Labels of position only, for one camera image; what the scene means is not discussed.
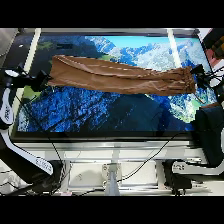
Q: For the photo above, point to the brown pants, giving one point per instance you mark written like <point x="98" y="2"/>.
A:
<point x="116" y="78"/>

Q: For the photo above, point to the black garment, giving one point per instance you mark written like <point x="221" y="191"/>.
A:
<point x="215" y="38"/>

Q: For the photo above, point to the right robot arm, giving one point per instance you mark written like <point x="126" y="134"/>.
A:
<point x="196" y="168"/>

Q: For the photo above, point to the silver frame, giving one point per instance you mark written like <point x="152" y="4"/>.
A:
<point x="113" y="166"/>

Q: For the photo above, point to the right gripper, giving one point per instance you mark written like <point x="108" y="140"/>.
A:
<point x="201" y="81"/>

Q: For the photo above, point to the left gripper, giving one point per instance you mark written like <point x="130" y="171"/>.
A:
<point x="41" y="81"/>

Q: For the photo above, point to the red garment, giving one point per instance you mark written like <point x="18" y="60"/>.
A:
<point x="216" y="53"/>

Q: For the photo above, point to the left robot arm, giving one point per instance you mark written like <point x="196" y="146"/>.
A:
<point x="20" y="150"/>

